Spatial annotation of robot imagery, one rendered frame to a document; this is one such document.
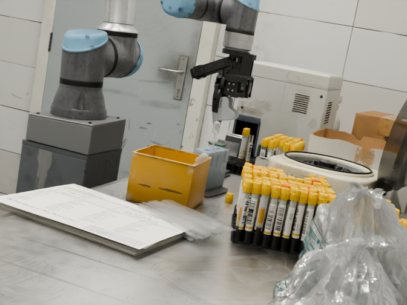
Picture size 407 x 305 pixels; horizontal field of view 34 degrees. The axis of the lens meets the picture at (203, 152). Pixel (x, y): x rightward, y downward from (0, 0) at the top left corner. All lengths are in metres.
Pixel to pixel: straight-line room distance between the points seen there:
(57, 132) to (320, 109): 0.80
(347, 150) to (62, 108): 0.75
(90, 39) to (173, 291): 0.99
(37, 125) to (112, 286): 0.95
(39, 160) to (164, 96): 1.84
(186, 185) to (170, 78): 2.28
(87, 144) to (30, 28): 2.37
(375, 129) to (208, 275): 1.50
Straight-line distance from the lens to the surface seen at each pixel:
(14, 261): 0.98
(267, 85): 2.12
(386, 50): 3.38
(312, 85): 2.09
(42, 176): 1.83
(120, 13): 1.92
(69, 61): 1.81
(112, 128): 1.84
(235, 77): 1.71
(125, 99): 3.69
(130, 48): 1.92
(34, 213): 1.16
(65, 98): 1.81
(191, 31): 3.55
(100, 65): 1.82
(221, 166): 1.56
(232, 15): 1.72
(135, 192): 1.36
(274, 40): 3.47
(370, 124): 2.44
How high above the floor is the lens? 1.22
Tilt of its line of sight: 10 degrees down
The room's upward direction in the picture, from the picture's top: 10 degrees clockwise
